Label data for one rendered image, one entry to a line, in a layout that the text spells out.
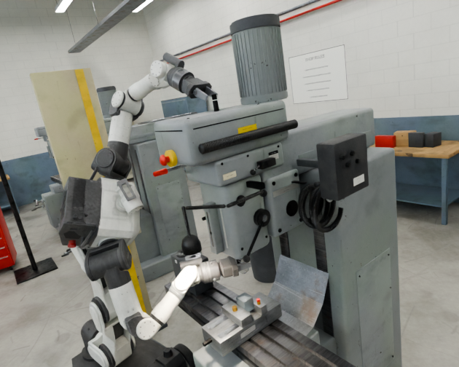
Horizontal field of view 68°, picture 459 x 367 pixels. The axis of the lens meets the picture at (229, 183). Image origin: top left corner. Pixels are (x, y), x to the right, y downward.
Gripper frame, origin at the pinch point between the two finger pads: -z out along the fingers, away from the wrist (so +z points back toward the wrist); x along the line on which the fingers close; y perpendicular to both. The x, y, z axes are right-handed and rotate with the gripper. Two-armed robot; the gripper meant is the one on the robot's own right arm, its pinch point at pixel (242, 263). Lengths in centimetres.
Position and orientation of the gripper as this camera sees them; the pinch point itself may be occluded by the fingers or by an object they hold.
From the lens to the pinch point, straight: 151.0
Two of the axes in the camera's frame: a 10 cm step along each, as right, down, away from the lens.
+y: 1.5, 9.5, 2.6
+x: -2.1, -2.2, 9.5
